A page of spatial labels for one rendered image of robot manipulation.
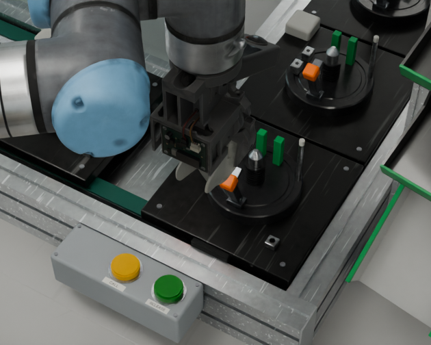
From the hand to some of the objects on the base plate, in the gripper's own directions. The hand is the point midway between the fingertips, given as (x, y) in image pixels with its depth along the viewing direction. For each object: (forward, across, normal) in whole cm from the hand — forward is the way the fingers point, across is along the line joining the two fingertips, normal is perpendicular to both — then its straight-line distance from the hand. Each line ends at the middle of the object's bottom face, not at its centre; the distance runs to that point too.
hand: (216, 171), depth 113 cm
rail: (+37, -32, +5) cm, 50 cm away
